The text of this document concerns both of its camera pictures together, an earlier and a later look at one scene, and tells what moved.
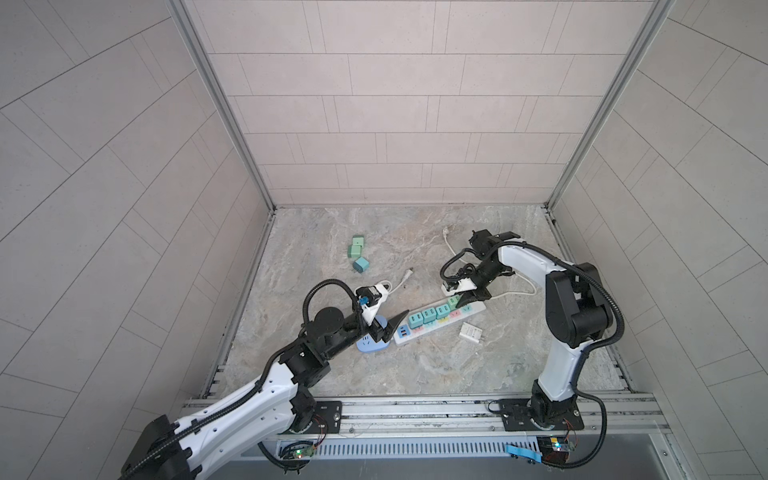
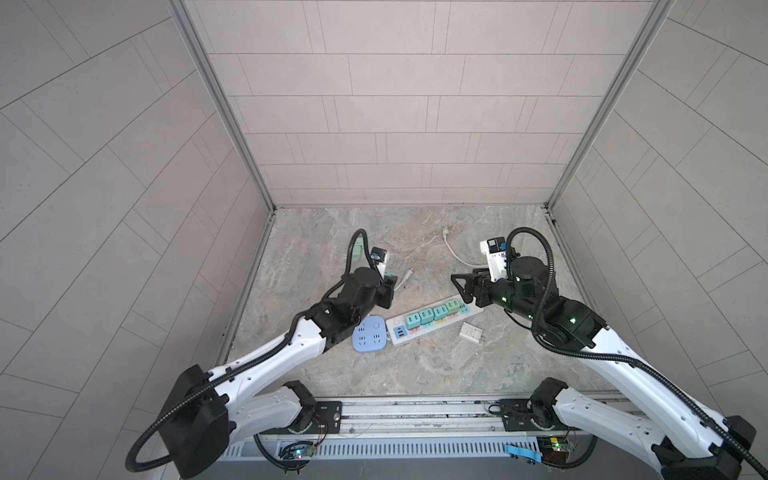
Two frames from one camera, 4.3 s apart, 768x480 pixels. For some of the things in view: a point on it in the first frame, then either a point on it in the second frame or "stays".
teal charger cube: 429,315 stays
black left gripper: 386,333 -> 385,289
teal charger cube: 443,311 stays
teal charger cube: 415,320 stays
